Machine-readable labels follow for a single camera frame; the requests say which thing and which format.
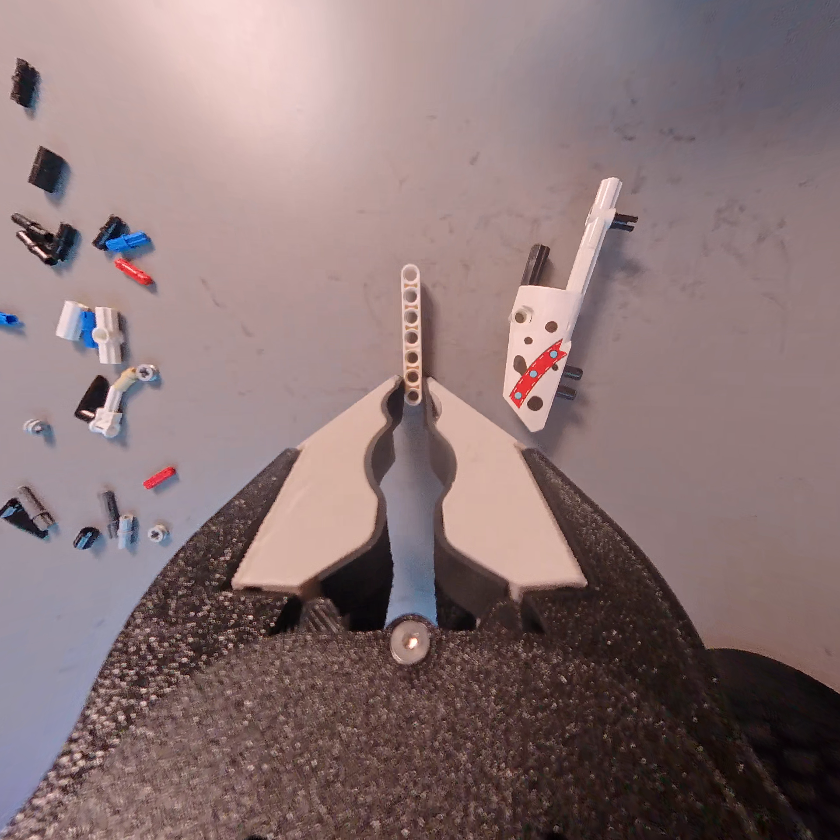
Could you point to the white toy beam with holes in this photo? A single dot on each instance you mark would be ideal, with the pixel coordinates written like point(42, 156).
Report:
point(404, 328)

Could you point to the light grey toy pin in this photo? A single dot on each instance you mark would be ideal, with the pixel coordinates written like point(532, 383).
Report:
point(124, 528)
point(36, 506)

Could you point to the white spotted toy panel assembly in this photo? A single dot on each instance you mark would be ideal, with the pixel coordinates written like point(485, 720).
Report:
point(538, 334)

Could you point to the light grey toy bush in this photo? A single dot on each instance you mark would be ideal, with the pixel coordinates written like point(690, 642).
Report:
point(157, 531)
point(36, 426)
point(149, 374)

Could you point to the white toy tube connector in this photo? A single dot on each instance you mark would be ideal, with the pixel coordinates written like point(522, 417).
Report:
point(71, 318)

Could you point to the white and grey toy connector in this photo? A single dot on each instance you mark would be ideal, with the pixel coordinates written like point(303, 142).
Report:
point(604, 210)

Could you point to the small black toy bush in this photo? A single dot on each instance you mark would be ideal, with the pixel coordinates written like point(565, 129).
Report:
point(85, 537)

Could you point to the tan toy pin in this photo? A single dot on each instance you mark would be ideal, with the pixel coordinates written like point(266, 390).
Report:
point(128, 379)

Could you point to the white toy connector with hole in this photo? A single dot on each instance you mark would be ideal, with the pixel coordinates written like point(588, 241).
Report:
point(108, 334)

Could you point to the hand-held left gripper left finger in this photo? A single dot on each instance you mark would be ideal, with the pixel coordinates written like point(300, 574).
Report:
point(315, 518)

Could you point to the black toy wedge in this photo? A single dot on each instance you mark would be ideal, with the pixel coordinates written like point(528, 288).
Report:
point(16, 515)
point(92, 397)

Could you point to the blue toy pin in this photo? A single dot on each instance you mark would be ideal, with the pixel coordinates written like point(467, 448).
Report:
point(88, 329)
point(8, 320)
point(128, 243)

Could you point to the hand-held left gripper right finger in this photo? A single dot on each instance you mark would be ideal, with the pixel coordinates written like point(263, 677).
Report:
point(505, 518)

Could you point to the red toy axle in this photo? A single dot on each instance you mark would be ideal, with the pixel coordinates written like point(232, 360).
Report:
point(133, 271)
point(159, 478)

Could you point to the black toy tube connector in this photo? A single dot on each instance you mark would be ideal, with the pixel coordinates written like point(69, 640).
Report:
point(47, 169)
point(537, 262)

